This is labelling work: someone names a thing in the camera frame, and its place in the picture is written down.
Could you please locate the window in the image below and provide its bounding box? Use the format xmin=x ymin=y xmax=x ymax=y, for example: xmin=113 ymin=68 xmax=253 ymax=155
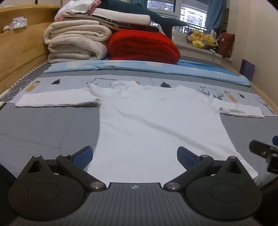
xmin=147 ymin=0 xmax=209 ymax=33

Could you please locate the light blue quilt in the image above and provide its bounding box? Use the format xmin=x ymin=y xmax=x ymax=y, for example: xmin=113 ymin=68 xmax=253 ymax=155
xmin=44 ymin=58 xmax=251 ymax=87

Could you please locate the white long-sleeve shirt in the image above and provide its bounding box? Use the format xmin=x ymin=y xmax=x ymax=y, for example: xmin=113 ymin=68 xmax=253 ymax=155
xmin=15 ymin=80 xmax=265 ymax=184

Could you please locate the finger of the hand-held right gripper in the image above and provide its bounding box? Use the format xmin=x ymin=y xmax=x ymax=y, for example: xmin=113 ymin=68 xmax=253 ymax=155
xmin=249 ymin=140 xmax=278 ymax=162

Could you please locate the purple box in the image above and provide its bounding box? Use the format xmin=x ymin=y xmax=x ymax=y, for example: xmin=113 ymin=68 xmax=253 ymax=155
xmin=239 ymin=59 xmax=256 ymax=81

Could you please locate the yellow round plush toy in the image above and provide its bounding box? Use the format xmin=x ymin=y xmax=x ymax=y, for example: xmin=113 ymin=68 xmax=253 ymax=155
xmin=203 ymin=34 xmax=216 ymax=46

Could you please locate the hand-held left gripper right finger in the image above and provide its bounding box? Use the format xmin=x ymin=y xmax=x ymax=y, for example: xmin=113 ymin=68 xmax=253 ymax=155
xmin=163 ymin=146 xmax=249 ymax=192

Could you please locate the red folded blanket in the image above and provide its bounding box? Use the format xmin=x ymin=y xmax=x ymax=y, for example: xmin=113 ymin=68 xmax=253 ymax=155
xmin=108 ymin=30 xmax=181 ymax=64

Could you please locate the cream folded quilt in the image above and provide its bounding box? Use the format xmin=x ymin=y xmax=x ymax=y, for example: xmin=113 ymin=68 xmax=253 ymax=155
xmin=43 ymin=19 xmax=113 ymax=64

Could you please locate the yellow duck plush toy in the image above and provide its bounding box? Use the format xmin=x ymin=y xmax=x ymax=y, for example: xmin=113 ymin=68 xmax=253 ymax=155
xmin=188 ymin=29 xmax=206 ymax=49

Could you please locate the tissue pack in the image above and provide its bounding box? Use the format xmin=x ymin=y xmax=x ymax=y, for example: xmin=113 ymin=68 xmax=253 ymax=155
xmin=10 ymin=18 xmax=28 ymax=30

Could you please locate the white folded sheet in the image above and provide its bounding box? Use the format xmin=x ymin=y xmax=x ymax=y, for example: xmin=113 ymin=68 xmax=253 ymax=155
xmin=96 ymin=8 xmax=152 ymax=26

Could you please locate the dark red bag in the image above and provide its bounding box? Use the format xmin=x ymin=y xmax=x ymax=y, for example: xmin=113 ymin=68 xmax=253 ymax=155
xmin=218 ymin=31 xmax=235 ymax=59

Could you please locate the blue curtain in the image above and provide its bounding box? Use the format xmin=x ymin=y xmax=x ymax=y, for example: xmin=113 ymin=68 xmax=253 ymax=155
xmin=205 ymin=0 xmax=227 ymax=33

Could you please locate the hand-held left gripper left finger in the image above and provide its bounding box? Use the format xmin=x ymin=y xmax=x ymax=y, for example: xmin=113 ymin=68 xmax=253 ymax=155
xmin=19 ymin=146 xmax=107 ymax=192

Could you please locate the white and pink folded cloth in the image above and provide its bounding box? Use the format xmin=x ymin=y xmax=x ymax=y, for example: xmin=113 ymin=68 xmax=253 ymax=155
xmin=54 ymin=0 xmax=102 ymax=21

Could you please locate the white cable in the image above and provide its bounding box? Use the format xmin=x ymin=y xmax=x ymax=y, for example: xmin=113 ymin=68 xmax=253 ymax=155
xmin=6 ymin=79 xmax=33 ymax=101

